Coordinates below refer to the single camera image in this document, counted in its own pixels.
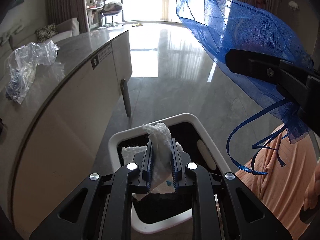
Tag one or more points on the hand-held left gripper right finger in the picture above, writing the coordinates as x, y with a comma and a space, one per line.
175, 166

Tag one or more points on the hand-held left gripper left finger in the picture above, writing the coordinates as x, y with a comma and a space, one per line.
149, 166

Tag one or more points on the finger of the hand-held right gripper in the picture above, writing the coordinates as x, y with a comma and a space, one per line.
250, 63

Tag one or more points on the white knitted cloth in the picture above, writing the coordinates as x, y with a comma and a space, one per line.
160, 135

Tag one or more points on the white square trash bin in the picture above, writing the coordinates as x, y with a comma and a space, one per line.
192, 118

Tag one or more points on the person's right hand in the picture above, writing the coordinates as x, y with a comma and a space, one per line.
313, 192

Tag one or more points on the beige marble top coffee table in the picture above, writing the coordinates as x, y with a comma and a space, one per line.
62, 130

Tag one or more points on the person's pink ribbed clothing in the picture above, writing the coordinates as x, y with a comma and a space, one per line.
275, 192

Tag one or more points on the pair of slippers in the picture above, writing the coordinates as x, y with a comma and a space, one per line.
137, 25

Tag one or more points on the black framed window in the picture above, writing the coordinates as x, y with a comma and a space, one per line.
140, 0

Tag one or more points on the grey swivel chair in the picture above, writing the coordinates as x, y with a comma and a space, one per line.
112, 10

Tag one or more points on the light grey fabric sofa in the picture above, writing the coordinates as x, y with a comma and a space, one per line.
67, 27

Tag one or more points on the clear crumpled plastic bag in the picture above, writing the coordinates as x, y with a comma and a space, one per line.
27, 60

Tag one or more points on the cluttered white desk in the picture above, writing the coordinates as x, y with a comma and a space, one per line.
94, 12

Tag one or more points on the black white floral pillow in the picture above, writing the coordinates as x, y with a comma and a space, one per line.
47, 32

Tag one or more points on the brown pleated curtain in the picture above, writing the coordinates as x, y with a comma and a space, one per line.
67, 2

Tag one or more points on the white wall ornament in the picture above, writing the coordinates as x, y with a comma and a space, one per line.
293, 5

